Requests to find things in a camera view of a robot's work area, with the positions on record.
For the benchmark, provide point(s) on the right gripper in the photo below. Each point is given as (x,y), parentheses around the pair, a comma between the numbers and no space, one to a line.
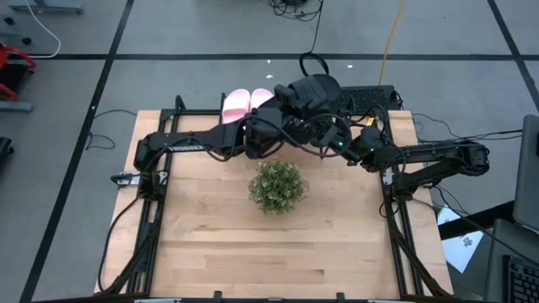
(332,139)

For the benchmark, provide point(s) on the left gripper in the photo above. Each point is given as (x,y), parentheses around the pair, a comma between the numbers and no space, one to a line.
(280,130)

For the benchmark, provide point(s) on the pink slide sandal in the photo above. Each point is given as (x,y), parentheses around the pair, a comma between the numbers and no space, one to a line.
(261,97)
(236,105)

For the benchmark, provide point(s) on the black slide sandal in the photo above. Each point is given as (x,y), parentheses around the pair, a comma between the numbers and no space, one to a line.
(313,90)

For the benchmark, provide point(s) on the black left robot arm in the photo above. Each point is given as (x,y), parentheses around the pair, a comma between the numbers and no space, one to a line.
(189,143)

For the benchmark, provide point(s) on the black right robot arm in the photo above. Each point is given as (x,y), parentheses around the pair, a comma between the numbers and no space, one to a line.
(442,153)

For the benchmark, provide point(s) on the black perforated computer case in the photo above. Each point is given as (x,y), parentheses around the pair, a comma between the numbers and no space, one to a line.
(370,99)

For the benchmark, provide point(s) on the green potted plant black pot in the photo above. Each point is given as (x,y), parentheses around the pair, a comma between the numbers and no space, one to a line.
(277,187)

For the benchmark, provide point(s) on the black desk beam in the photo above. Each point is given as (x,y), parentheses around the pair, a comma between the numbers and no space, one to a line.
(476,221)

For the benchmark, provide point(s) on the white paper sheet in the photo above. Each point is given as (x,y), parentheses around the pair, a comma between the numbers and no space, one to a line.
(461,250)

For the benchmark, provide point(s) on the grey monitor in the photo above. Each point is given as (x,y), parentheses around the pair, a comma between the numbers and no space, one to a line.
(528,177)

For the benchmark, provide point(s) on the grey desk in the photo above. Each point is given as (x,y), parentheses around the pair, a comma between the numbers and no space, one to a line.
(499,252)

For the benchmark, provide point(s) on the black keyboard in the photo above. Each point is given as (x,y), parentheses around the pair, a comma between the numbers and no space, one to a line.
(524,282)

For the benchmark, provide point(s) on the grey table foot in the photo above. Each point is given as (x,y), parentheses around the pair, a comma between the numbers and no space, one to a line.
(46,7)

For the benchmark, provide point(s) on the black castor wheel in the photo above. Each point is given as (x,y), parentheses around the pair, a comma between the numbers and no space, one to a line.
(8,21)
(27,41)

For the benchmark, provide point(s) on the black chair base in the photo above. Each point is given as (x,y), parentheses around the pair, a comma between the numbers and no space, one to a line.
(4,147)

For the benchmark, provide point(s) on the red cart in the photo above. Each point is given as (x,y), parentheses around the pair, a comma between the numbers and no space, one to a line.
(12,51)

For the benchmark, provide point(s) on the black aluminium rig frame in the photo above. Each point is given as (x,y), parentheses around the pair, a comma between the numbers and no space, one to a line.
(193,112)

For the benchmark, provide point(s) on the grey metal base plate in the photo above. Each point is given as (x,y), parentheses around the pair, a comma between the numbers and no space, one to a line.
(14,106)

